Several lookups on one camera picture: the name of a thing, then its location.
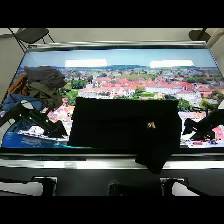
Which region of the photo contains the black T-shirt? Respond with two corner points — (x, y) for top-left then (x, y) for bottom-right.
(67, 96), (183, 175)

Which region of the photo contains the olive green garment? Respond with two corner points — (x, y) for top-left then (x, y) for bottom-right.
(27, 81), (65, 112)

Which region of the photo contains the grey garment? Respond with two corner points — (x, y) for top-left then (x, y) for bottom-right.
(23, 65), (67, 89)

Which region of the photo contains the brown garment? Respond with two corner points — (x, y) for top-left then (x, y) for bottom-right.
(7, 72), (30, 97)

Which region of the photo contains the black folding chair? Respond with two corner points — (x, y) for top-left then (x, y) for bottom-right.
(7, 27), (56, 53)

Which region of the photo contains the silver frame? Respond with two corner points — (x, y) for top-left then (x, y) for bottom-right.
(0, 152), (224, 197)

